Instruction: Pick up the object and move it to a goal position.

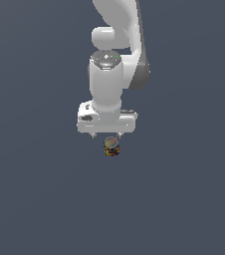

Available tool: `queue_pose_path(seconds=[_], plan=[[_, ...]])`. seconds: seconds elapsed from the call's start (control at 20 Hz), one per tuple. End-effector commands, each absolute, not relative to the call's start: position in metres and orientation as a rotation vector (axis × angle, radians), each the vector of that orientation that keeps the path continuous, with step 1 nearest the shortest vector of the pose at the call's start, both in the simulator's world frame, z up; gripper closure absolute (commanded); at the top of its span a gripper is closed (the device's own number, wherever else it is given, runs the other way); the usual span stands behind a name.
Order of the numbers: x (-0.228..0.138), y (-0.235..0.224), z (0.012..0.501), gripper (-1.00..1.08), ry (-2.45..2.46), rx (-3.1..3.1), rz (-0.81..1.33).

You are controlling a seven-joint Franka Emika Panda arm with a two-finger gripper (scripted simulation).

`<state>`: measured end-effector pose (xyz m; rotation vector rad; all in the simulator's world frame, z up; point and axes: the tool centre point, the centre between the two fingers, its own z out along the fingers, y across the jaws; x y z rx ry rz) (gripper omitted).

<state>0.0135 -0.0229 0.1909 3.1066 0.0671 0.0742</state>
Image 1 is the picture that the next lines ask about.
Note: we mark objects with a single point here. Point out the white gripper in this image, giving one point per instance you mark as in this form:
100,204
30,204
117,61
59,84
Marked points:
105,123

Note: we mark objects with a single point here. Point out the small multicoloured can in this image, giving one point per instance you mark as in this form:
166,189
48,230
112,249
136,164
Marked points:
111,147

